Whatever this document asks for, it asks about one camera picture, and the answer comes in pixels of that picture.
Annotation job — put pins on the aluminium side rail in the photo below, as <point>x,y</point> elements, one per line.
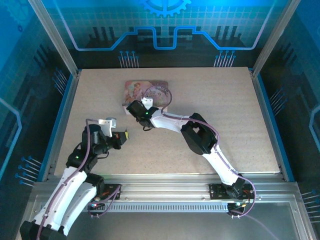
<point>62,125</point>
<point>268,112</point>

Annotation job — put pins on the controller board with lights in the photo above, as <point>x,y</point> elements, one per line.
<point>236,207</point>
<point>97,206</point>

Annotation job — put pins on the aluminium corner post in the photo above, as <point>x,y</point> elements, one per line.
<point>275,37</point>
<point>55,37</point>

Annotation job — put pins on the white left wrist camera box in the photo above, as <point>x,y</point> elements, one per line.
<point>106,125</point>

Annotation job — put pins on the aluminium cross rail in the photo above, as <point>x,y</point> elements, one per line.
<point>162,190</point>

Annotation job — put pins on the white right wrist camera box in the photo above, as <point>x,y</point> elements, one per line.
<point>147,102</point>

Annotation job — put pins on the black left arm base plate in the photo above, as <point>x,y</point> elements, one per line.
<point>111,191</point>

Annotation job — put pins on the right controller board with lights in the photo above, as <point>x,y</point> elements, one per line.
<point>236,207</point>

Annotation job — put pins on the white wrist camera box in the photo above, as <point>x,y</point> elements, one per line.
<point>147,102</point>
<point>106,125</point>

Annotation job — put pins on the pink illustrated tin box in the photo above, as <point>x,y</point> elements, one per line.
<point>135,91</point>

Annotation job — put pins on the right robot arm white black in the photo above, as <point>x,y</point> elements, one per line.
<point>220,162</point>

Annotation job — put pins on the left controller board with lights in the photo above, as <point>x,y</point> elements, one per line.
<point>97,206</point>

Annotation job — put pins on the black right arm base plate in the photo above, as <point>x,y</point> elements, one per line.
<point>217,192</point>

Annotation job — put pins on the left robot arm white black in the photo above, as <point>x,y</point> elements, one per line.
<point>75,200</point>

